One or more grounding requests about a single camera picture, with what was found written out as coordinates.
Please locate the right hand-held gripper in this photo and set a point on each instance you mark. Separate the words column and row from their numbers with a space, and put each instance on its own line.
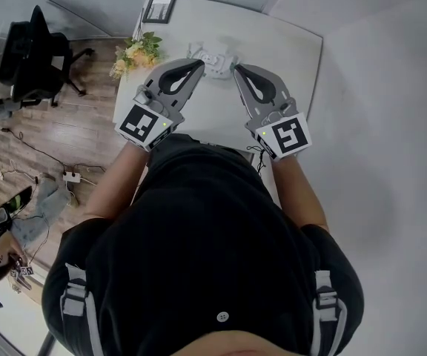
column 287, row 135

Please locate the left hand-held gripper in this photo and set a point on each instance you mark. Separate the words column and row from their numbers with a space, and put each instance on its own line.
column 139, row 126

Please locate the white lidded wet wipe pack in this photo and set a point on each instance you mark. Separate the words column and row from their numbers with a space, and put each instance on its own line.
column 213, row 63

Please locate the person's left forearm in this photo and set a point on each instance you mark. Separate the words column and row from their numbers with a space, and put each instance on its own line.
column 113, row 184

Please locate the person's right forearm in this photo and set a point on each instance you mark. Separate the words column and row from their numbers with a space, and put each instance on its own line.
column 298, row 195

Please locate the yellow artificial flower bouquet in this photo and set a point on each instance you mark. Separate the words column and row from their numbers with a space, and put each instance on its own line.
column 137, row 54

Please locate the white power strip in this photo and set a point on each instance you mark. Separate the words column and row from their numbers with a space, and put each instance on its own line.
column 72, row 177

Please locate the black office chair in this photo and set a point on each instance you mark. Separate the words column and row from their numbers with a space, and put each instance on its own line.
column 32, row 58

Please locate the person's black shirt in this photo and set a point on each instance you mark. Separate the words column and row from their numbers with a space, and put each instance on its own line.
column 198, row 243

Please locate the white shirt button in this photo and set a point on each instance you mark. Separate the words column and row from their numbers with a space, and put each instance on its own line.
column 222, row 316

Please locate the black picture frame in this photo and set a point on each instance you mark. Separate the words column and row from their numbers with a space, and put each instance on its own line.
column 158, row 9

